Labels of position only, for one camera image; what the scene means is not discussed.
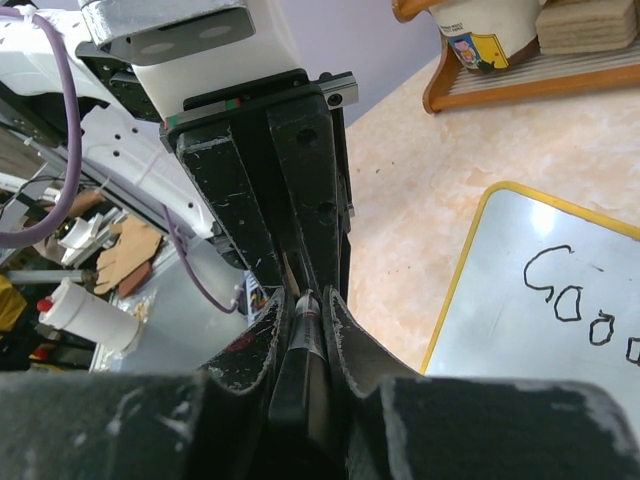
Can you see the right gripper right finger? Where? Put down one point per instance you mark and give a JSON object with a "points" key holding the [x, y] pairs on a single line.
{"points": [[397, 424]]}

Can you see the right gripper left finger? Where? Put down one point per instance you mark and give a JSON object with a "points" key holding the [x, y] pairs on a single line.
{"points": [[199, 424]]}

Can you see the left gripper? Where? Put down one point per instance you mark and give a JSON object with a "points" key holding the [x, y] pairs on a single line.
{"points": [[302, 132]]}

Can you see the white whiteboard yellow frame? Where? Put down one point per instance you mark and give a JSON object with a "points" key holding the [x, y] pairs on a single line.
{"points": [[543, 289]]}

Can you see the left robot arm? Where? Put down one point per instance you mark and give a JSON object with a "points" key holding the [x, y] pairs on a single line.
{"points": [[60, 90]]}

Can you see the white cylinder red cap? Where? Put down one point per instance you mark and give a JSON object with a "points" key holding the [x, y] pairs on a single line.
{"points": [[73, 309]]}

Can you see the white bag lower container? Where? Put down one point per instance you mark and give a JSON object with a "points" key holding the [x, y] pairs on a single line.
{"points": [[489, 35]]}

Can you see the orange wooden shelf rack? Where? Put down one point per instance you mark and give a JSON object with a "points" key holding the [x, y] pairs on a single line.
{"points": [[452, 86]]}

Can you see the tan sponge block left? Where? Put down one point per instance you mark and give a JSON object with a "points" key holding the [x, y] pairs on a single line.
{"points": [[576, 27]]}

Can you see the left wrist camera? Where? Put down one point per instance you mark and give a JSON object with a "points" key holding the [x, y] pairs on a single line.
{"points": [[183, 49]]}

